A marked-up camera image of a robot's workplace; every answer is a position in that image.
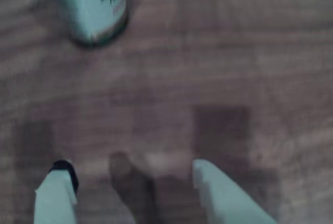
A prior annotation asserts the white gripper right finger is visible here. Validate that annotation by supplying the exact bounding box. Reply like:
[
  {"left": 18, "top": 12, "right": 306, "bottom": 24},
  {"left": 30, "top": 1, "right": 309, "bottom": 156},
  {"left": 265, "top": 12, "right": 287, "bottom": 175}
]
[{"left": 192, "top": 158, "right": 277, "bottom": 224}]

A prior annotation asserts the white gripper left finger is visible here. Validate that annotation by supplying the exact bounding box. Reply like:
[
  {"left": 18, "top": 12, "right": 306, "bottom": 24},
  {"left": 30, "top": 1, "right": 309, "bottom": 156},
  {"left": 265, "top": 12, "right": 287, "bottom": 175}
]
[{"left": 33, "top": 159, "right": 80, "bottom": 224}]

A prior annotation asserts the green pill bottle white label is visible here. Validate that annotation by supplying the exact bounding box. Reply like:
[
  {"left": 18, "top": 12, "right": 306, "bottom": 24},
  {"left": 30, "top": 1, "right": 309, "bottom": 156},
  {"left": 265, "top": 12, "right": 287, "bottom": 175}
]
[{"left": 48, "top": 0, "right": 130, "bottom": 49}]

